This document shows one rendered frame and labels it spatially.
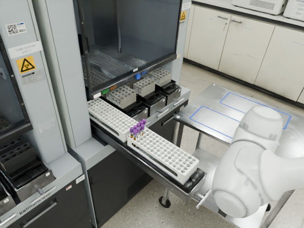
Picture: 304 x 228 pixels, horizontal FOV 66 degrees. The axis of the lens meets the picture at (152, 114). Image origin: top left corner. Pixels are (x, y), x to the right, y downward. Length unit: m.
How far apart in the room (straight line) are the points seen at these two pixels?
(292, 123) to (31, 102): 1.19
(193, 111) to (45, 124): 0.70
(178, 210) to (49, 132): 1.12
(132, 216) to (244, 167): 1.32
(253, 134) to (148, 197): 1.32
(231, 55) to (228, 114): 2.03
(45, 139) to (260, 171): 0.79
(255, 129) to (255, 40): 2.52
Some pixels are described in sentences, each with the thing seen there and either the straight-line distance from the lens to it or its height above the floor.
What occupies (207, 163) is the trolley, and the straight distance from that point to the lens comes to 1.73.
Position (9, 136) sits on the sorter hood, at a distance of 0.92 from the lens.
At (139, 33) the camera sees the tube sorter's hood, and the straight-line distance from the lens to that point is 1.12.
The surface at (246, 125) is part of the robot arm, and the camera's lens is 0.63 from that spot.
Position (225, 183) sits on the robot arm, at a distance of 0.51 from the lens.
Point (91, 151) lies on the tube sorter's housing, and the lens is 1.13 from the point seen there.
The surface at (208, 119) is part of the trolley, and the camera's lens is 1.21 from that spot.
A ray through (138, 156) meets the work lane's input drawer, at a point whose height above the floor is 0.80.
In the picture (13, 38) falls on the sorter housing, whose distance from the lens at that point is 0.82.
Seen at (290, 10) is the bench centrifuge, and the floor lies 0.99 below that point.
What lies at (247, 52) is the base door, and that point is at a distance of 3.16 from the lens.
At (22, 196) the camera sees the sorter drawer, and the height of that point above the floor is 0.77.
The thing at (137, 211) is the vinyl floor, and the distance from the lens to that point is 1.78.
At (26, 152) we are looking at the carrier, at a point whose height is 0.87.
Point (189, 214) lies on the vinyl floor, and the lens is 1.81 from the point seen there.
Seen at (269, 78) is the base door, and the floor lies 0.23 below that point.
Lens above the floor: 1.55
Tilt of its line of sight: 38 degrees down
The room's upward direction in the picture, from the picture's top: 4 degrees clockwise
